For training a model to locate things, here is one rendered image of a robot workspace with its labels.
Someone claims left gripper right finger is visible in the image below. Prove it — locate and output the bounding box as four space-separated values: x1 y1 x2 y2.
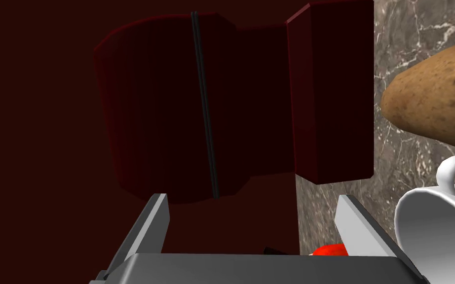
334 194 425 282

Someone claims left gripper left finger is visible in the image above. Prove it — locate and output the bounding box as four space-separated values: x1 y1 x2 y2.
105 193 171 277

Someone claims red round object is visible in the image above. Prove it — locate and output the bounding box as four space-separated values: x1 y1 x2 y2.
309 243 349 257

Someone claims white mug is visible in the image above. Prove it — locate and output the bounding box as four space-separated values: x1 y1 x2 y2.
394 153 455 284

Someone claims dark red coffee machine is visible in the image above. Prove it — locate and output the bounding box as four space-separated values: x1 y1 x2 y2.
0 0 375 284

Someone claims brown potato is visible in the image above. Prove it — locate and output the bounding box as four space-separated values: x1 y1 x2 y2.
380 38 455 153

